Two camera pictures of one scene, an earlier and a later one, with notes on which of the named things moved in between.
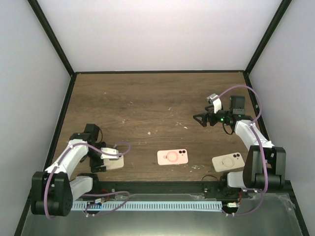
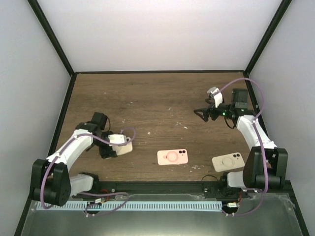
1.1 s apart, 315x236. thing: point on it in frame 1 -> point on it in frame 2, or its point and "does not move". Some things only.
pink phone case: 172,157 does not move
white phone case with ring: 111,164 -> 122,149
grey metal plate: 273,214 does not move
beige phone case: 228,162 does not move
